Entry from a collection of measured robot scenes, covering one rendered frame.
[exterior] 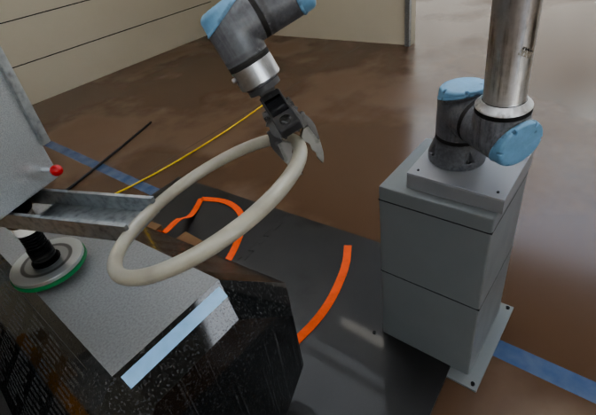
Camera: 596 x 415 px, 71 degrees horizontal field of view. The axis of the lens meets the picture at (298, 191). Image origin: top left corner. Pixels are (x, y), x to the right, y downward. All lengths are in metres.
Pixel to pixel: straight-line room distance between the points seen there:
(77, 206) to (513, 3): 1.21
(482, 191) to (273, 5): 0.89
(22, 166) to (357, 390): 1.48
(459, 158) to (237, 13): 0.91
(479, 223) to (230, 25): 0.98
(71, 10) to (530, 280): 6.12
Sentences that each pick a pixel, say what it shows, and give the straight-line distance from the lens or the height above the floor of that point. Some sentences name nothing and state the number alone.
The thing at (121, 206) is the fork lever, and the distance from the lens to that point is 1.20.
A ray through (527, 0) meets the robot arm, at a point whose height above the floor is 1.47.
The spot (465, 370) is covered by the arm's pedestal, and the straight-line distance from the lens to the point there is 2.02.
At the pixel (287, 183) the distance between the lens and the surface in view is 0.75.
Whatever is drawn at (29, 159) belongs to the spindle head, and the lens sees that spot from 1.32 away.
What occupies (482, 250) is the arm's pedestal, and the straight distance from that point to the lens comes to 1.51.
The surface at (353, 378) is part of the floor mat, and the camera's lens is 1.99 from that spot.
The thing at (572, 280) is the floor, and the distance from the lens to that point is 2.53.
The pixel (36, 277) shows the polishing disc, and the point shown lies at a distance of 1.48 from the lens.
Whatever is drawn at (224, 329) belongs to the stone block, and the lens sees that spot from 1.24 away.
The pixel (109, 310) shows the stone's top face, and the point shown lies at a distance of 1.32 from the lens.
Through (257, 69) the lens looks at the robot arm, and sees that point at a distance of 0.84.
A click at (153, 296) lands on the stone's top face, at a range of 1.29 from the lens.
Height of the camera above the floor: 1.72
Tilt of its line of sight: 34 degrees down
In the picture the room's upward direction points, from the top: 9 degrees counter-clockwise
